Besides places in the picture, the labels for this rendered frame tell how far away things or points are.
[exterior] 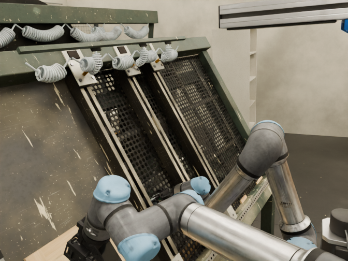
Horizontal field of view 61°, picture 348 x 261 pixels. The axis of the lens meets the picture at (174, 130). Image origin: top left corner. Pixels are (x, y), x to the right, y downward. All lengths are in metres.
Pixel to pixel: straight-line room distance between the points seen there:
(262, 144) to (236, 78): 3.86
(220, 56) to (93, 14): 2.94
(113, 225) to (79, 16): 1.68
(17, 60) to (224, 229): 1.02
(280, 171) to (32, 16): 1.54
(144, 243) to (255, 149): 0.50
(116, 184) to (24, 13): 1.42
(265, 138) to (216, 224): 0.46
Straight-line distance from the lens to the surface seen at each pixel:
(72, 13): 2.11
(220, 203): 1.07
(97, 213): 0.68
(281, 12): 0.65
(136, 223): 0.63
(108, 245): 0.80
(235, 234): 0.57
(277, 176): 1.13
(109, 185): 0.66
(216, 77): 2.40
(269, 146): 0.98
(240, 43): 4.74
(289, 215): 1.20
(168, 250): 1.43
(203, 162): 1.78
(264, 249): 0.54
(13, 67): 1.30
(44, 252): 1.19
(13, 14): 1.89
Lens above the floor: 1.97
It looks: 17 degrees down
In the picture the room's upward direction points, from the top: 4 degrees counter-clockwise
